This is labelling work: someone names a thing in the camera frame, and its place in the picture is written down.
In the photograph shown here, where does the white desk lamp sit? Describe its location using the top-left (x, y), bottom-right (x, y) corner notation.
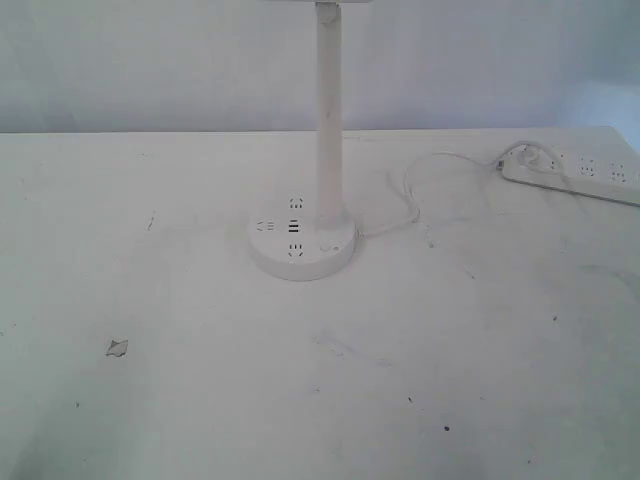
top-left (248, 1), bottom-right (358, 282)

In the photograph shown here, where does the small torn paper scrap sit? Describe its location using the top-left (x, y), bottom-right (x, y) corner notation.
top-left (105, 340), bottom-right (128, 358)

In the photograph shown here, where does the white power strip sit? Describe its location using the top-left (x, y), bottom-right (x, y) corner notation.
top-left (501, 143), bottom-right (639, 206)

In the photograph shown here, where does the white power cable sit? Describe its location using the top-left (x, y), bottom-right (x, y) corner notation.
top-left (355, 139), bottom-right (549, 241)

